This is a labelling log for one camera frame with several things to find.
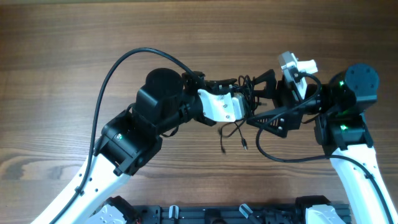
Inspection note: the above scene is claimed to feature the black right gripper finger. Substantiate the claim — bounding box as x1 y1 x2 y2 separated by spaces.
251 69 277 100
246 107 302 138

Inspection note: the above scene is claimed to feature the thin black USB cable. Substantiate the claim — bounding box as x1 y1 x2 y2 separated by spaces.
217 118 249 154

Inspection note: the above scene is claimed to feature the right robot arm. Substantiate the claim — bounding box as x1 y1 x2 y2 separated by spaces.
247 63 397 223

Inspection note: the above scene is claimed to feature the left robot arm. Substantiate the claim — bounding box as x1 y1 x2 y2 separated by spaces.
34 68 238 223

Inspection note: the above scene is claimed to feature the black right camera cable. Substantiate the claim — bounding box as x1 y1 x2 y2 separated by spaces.
255 72 391 224

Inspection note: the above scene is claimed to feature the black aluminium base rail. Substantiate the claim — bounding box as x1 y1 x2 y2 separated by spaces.
133 204 305 224

